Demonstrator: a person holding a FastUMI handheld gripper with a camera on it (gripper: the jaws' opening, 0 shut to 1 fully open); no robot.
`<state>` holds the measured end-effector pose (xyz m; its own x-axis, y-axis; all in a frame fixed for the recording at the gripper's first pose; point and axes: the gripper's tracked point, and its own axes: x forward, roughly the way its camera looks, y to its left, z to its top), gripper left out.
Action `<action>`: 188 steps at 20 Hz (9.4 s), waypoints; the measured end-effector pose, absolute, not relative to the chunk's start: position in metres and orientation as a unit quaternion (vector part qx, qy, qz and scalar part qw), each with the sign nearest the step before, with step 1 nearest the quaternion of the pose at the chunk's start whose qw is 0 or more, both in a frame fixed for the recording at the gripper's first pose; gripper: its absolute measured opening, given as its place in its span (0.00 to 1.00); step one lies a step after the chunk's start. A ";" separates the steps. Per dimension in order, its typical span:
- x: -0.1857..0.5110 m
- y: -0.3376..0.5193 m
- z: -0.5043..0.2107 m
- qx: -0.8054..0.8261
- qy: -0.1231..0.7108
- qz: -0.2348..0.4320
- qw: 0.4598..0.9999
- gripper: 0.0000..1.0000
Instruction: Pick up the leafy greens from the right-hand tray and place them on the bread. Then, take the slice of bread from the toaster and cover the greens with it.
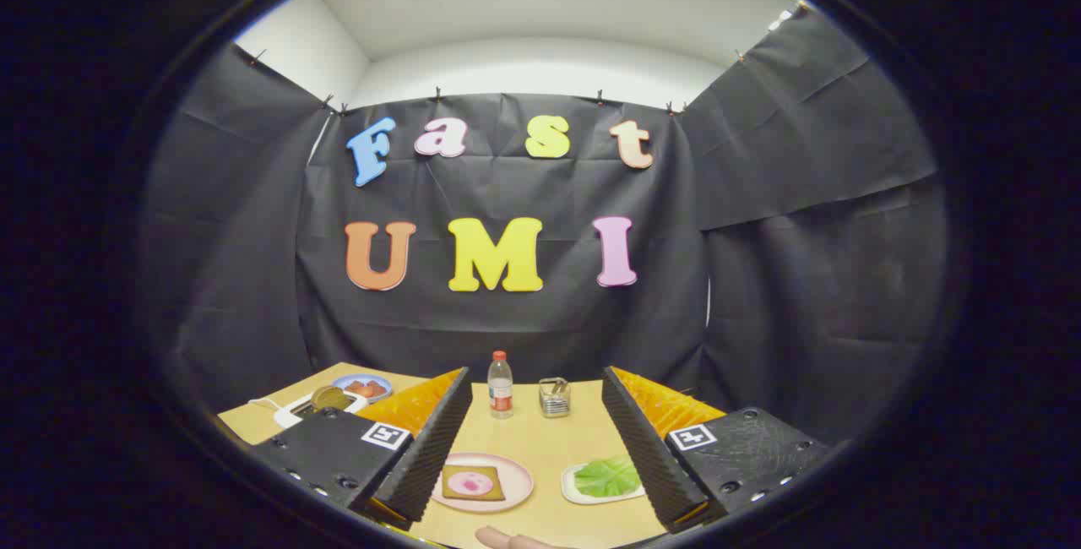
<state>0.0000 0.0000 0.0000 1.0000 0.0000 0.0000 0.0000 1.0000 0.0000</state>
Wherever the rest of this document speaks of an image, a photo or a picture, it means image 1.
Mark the black backdrop cloth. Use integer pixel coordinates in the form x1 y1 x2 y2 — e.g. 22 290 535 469
139 4 951 448

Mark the brown bread slice with ham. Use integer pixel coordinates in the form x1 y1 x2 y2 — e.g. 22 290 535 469
441 465 506 503

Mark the metal wire basket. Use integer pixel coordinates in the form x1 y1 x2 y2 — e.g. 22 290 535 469
539 377 572 419

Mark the pink round plate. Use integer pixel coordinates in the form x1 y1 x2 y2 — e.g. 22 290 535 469
431 453 535 514

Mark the clear water bottle red cap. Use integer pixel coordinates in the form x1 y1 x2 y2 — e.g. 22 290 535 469
487 351 514 420

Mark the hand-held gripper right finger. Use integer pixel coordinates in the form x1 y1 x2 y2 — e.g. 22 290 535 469
601 366 833 533

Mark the green lettuce leaf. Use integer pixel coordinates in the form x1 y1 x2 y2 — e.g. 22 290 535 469
574 456 643 498

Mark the white square plate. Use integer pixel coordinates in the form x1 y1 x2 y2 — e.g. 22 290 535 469
561 458 647 505

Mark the blue round plate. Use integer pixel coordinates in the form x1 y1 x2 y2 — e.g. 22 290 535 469
332 373 394 404

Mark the white toaster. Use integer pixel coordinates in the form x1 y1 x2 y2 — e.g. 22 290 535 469
273 389 370 430

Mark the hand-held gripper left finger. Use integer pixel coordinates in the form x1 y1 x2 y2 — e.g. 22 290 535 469
251 367 474 531

